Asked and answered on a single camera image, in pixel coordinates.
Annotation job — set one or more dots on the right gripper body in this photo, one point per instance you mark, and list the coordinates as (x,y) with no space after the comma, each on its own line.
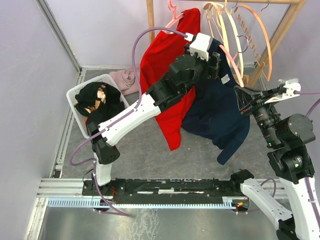
(257,106)

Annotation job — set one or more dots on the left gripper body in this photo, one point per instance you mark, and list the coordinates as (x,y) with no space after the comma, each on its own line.
(209,72)

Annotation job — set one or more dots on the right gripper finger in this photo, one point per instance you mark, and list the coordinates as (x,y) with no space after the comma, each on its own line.
(244,100)
(245,93)

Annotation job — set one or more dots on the light pink hanger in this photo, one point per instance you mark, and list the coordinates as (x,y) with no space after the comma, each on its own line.
(232,59)

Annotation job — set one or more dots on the cream hanger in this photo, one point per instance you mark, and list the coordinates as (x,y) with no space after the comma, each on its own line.
(211,9)
(238,58)

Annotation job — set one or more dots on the navy blue t shirt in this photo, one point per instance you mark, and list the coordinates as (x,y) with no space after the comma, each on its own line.
(214,114)

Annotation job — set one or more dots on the black t shirt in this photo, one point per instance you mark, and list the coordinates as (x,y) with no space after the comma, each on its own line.
(98,102)

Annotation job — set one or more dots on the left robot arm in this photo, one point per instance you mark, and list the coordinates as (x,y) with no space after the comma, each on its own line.
(182,75)

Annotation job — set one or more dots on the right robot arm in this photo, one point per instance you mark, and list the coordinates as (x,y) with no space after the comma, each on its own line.
(287,138)

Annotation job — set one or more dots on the pink cloth on floor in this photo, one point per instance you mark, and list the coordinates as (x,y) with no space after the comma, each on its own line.
(126,81)

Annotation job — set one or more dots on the wooden clothes rack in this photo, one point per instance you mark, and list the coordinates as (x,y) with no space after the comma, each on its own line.
(264,60)

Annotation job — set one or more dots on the white plastic basket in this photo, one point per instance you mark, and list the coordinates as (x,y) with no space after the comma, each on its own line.
(80,119)

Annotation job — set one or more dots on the corner aluminium profile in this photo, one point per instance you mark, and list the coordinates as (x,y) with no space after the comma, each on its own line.
(48,14)

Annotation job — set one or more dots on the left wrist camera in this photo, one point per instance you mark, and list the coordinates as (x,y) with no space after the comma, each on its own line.
(199,44)

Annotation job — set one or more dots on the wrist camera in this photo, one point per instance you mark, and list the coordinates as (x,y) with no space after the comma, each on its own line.
(286,89)
(199,44)

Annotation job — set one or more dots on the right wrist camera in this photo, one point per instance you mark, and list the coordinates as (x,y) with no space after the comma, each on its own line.
(286,89)

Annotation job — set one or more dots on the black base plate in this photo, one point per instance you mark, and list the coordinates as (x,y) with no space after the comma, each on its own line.
(171,191)

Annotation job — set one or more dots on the aluminium frame rail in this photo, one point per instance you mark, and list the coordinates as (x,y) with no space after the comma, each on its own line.
(75,209)

